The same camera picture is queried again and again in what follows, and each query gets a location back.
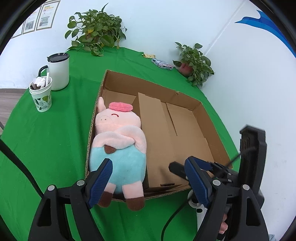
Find large potted green plant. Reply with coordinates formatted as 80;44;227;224
64;8;127;57

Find framed wall posters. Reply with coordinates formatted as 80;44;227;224
12;1;61;39

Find person's right hand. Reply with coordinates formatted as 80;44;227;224
219;214;228;234

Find patterned small pouch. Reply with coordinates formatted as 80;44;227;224
151;58;174;70

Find brown cardboard box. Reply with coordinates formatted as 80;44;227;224
85;70;230;200

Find white canister black lid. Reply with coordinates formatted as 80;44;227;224
38;53;70;91

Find pink pig plush toy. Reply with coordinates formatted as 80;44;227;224
89;97;147;211

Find green tablecloth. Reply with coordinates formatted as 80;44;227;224
1;48;237;240

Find yellow small packet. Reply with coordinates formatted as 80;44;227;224
142;53;156;59

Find black cable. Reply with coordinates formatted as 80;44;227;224
160;196;195;241

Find small potted green plant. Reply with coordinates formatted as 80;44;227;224
173;42;214;88

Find paper cup with leaves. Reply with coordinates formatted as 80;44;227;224
29;72;52;113

